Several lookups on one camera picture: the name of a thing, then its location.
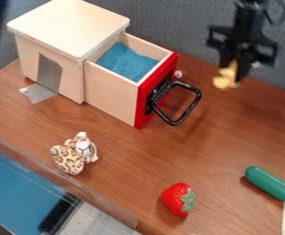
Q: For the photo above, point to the drawer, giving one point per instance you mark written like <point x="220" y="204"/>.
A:
<point x="140" y="79"/>

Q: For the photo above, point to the cabinet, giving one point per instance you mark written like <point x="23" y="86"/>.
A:
<point x="65" y="39"/>

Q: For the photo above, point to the red toy strawberry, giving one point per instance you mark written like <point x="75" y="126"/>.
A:
<point x="177" y="199"/>

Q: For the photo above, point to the blue cloth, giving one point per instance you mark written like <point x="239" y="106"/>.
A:
<point x="127" y="62"/>

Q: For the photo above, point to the yellow toy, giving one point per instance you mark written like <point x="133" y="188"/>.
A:
<point x="226" y="78"/>

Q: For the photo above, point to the grey tape strip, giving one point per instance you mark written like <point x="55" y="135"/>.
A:
<point x="46" y="79"/>

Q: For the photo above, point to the green toy cucumber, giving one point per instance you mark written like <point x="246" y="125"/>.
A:
<point x="269" y="183"/>

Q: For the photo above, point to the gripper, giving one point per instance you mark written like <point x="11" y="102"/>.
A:
<point x="246" y="38"/>

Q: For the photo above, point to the spotted plush animal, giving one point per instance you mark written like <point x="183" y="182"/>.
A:
<point x="73" y="154"/>

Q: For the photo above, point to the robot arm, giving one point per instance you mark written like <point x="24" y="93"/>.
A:
<point x="250" y="10"/>

